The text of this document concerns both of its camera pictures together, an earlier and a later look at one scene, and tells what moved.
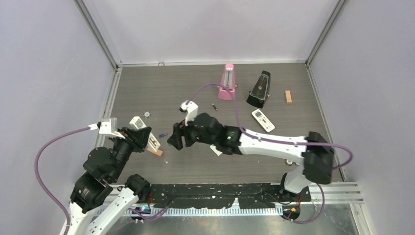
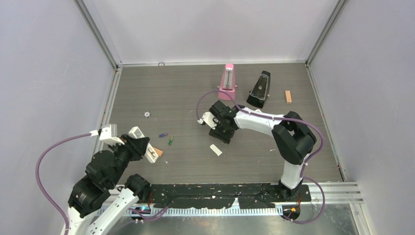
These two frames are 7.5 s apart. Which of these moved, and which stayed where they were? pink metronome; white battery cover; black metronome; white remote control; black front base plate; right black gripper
Moved: right black gripper; white remote control
Stayed: pink metronome; black front base plate; black metronome; white battery cover
